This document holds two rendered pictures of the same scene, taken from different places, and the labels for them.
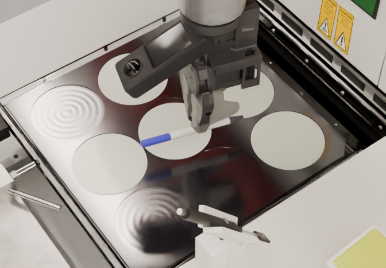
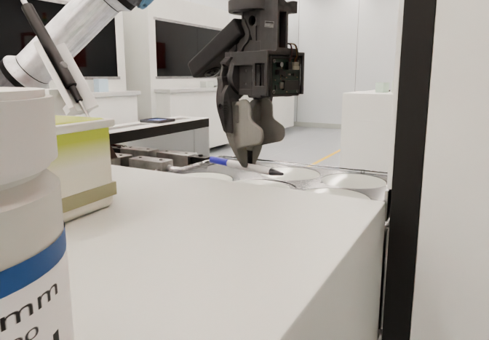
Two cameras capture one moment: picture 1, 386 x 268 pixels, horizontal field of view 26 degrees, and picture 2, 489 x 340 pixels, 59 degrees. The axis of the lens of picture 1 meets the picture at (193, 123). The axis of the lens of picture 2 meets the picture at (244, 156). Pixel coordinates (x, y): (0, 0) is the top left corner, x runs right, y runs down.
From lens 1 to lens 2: 0.99 m
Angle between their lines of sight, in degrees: 66
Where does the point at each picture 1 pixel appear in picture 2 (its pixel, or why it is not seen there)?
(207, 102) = (220, 89)
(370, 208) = (201, 200)
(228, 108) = (253, 130)
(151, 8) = not seen: hidden behind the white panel
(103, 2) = not seen: hidden behind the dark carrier
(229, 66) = (242, 55)
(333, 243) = (129, 192)
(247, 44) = (269, 46)
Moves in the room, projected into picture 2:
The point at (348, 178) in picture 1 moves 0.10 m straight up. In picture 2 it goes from (239, 188) to (238, 73)
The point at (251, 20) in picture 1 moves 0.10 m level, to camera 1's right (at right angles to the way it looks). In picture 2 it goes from (271, 13) to (321, 0)
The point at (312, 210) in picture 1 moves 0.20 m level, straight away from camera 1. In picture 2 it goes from (174, 181) to (371, 172)
